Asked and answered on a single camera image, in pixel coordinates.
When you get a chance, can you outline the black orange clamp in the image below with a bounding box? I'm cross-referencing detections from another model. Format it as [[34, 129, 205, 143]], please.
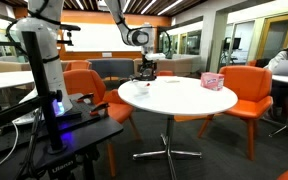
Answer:
[[76, 92, 95, 103], [89, 102, 111, 118]]

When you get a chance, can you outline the white wall whiteboard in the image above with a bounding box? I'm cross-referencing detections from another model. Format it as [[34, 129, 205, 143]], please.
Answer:
[[64, 22, 144, 53]]

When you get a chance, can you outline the black camera on stand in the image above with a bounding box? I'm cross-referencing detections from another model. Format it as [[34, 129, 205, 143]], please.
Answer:
[[58, 22, 82, 47]]

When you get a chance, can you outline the white cable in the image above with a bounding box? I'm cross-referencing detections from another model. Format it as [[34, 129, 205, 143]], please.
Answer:
[[0, 121, 20, 177]]

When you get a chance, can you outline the white rectangular table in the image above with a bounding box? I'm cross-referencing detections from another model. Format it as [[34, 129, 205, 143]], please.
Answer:
[[0, 70, 36, 92]]

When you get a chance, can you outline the beige sofa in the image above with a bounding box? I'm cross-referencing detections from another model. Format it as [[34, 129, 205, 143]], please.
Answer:
[[133, 54, 202, 78]]

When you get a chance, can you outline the pink tissue box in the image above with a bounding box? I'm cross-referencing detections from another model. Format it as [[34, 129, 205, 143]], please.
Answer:
[[200, 71, 225, 92]]

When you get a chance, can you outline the black camera stand pole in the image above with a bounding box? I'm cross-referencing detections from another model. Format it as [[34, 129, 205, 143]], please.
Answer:
[[21, 31, 66, 155]]

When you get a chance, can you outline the grey wrist camera bar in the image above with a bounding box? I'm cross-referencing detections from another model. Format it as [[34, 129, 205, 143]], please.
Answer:
[[144, 52, 167, 62]]

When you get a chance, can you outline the white bowl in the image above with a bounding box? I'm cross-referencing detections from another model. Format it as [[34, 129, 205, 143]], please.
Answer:
[[133, 80, 151, 96]]

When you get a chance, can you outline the white plastic packet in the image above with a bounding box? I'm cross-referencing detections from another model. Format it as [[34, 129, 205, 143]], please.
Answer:
[[163, 78, 182, 84]]

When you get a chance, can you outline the black Ulanzi tripod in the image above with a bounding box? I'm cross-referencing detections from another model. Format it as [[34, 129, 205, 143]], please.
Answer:
[[16, 109, 79, 180]]

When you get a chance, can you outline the grey sofa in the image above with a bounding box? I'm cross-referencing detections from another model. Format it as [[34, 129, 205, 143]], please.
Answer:
[[86, 58, 135, 80]]

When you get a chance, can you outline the white office table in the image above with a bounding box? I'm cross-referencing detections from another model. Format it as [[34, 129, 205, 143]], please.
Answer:
[[268, 74, 288, 138]]

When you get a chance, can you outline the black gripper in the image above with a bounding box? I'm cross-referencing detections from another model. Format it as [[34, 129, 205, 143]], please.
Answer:
[[138, 59, 158, 82]]

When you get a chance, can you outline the black monitor on cart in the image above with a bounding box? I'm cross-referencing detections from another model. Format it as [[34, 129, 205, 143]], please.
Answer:
[[221, 36, 242, 65]]

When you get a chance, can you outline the ceiling projector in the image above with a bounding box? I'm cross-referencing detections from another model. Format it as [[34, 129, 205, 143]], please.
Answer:
[[96, 0, 118, 13]]

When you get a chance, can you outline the person in white hoodie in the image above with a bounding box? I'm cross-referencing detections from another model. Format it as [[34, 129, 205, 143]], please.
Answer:
[[263, 38, 288, 121]]

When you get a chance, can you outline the round white table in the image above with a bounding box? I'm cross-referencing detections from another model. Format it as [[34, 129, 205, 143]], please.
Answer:
[[117, 75, 239, 180]]

